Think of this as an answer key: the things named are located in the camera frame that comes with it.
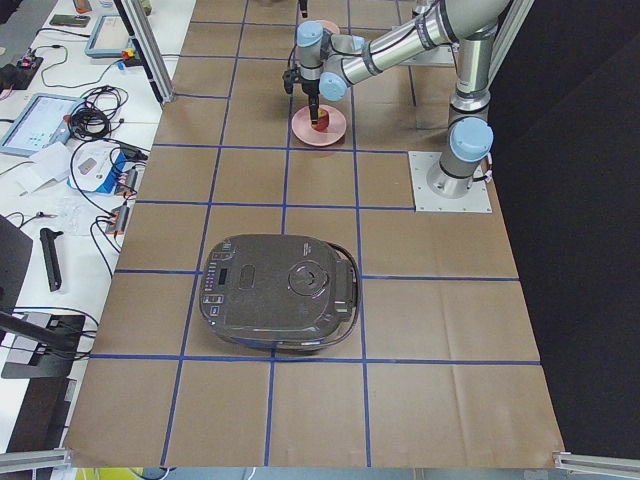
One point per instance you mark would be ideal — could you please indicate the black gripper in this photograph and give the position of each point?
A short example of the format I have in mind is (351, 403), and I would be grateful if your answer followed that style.
(311, 88)

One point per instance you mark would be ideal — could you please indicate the red yellow apple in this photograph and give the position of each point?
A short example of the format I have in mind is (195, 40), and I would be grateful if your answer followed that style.
(323, 122)

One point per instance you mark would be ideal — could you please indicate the pink bowl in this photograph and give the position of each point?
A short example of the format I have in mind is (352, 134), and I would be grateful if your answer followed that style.
(330, 26)

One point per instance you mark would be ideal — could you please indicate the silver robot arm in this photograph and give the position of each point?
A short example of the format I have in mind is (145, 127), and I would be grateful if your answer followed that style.
(464, 42)

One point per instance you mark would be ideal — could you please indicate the pink plate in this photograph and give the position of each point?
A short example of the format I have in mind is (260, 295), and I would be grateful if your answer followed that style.
(330, 129)

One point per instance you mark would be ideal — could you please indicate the dark rice cooker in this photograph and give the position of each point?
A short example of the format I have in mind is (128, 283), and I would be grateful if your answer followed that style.
(282, 292)

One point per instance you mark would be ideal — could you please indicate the teach pendant tablet far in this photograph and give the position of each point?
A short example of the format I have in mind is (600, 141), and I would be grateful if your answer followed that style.
(108, 39)

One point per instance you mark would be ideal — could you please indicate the teach pendant tablet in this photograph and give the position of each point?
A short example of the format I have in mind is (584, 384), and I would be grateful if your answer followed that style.
(42, 123)
(108, 39)

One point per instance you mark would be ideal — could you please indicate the blue white box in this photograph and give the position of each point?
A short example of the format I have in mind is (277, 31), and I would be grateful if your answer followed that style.
(96, 167)

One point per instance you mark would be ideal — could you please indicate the teach pendant tablet near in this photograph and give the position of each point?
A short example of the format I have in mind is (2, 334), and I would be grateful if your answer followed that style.
(42, 123)

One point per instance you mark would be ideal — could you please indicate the black tool bar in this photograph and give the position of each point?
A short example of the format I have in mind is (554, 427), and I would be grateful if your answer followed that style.
(47, 238)

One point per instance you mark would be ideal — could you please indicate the black monitor stand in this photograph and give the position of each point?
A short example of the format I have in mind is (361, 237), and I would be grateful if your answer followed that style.
(45, 345)

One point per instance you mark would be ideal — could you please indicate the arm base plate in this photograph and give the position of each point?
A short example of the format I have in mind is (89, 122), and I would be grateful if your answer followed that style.
(441, 56)
(436, 192)

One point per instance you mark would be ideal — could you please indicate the aluminium frame post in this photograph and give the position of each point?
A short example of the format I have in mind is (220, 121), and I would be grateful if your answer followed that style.
(144, 42)

